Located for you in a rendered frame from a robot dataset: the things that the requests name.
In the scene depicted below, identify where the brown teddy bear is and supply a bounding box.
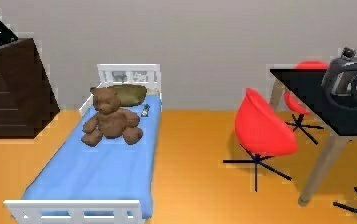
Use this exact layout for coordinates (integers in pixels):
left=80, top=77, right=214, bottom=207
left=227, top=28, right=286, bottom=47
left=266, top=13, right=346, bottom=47
left=80, top=86, right=144, bottom=148

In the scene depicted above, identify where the white bed with blue sheet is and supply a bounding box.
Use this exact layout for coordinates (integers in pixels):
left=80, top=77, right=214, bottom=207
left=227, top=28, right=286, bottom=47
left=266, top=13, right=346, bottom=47
left=3, top=63, right=163, bottom=224

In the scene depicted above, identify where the dark brown chest of drawers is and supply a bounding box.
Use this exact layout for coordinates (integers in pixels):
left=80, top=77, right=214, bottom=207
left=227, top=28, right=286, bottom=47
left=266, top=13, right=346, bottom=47
left=0, top=37, right=61, bottom=140

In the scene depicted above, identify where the olive green pillow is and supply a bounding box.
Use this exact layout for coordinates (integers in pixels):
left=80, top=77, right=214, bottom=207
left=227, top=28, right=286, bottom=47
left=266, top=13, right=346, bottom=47
left=110, top=83, right=148, bottom=108

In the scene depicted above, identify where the grey round appliance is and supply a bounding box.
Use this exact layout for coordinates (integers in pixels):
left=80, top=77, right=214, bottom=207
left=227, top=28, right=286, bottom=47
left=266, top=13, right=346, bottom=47
left=320, top=47, right=357, bottom=112

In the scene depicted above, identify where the black table with tan legs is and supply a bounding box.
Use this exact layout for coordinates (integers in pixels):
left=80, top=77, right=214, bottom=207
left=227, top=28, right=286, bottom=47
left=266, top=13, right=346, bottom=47
left=268, top=67, right=357, bottom=207

